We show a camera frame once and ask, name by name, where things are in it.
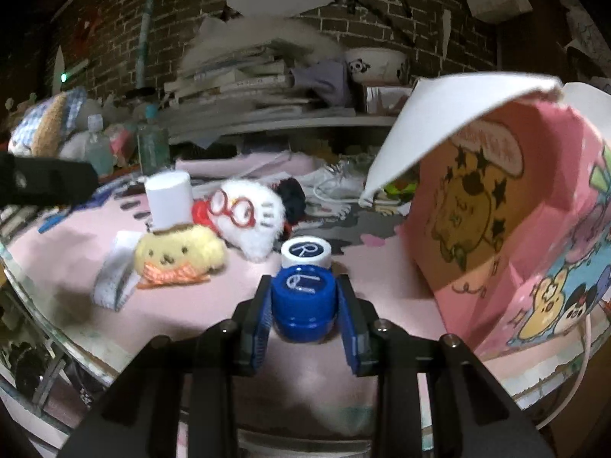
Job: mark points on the pink cartoon box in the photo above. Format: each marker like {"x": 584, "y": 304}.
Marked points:
{"x": 516, "y": 261}

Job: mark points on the white fluffy fur item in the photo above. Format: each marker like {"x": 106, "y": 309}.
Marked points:
{"x": 218, "y": 39}

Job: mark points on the pink hairbrush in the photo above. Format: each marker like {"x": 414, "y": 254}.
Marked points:
{"x": 254, "y": 165}

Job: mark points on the clear bottle teal cap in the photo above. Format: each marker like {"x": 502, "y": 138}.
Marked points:
{"x": 153, "y": 143}

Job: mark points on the stack of books and papers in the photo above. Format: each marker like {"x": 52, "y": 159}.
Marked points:
{"x": 260, "y": 104}

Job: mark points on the yellow pompompurin plush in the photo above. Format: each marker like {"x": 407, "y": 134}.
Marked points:
{"x": 183, "y": 256}

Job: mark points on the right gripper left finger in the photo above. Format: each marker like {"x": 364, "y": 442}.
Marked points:
{"x": 138, "y": 415}

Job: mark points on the blue white contact lens case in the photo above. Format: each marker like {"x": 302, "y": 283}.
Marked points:
{"x": 304, "y": 291}

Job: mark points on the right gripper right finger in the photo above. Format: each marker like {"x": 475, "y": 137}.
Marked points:
{"x": 471, "y": 414}

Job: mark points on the white printed receipt slip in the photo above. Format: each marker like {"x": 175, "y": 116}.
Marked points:
{"x": 116, "y": 280}

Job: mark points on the white cylinder cup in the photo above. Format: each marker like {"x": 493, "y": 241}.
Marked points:
{"x": 169, "y": 196}

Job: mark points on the clear bottle white cap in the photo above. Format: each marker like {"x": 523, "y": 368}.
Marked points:
{"x": 98, "y": 149}

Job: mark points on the panda print ceramic bowl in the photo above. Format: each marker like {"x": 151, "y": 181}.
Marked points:
{"x": 383, "y": 66}

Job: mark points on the purple grey cloth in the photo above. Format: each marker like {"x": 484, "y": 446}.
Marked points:
{"x": 328, "y": 79}

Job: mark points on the green pipe on wall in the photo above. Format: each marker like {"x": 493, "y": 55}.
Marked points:
{"x": 142, "y": 51}

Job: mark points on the white plush red glasses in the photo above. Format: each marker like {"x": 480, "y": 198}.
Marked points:
{"x": 246, "y": 214}

